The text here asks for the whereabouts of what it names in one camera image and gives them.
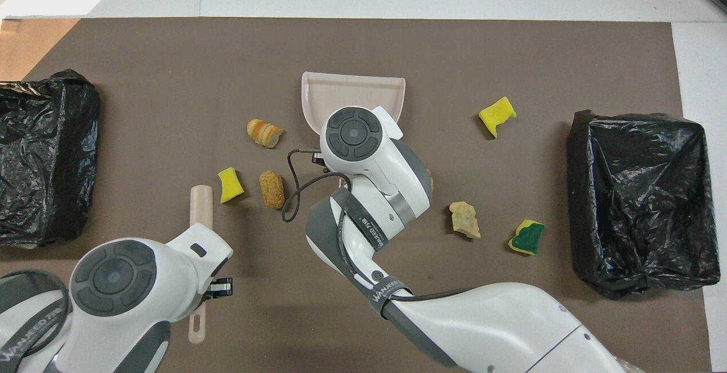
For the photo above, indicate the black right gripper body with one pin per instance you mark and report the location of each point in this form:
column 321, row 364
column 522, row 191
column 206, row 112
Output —
column 319, row 159

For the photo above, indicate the brown bread roll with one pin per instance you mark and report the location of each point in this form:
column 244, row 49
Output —
column 271, row 189

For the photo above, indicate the beige plastic dustpan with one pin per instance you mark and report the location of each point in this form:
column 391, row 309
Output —
column 341, row 92

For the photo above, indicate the beige hand brush black bristles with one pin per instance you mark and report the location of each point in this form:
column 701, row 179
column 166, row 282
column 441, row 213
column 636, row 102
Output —
column 201, row 205

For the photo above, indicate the small yellow sponge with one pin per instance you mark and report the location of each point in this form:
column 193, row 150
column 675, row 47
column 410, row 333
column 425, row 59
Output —
column 229, row 185

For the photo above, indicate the pale bread piece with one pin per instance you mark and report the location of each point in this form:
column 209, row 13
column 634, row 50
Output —
column 464, row 219

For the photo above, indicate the large yellow sponge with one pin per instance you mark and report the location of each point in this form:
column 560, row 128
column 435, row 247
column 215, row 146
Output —
column 497, row 114

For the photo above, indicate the green and yellow sponge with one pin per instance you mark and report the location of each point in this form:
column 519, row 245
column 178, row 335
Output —
column 528, row 239

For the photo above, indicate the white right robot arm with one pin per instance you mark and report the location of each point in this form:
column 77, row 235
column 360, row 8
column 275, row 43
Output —
column 511, row 327

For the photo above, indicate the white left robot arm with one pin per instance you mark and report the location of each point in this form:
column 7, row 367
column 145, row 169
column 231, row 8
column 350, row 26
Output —
column 113, row 305

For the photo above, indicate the black bag lined bin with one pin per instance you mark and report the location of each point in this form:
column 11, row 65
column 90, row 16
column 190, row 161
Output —
column 45, row 151
column 642, row 202

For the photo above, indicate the brown table mat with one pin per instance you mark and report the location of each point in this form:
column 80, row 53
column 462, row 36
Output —
column 170, row 78

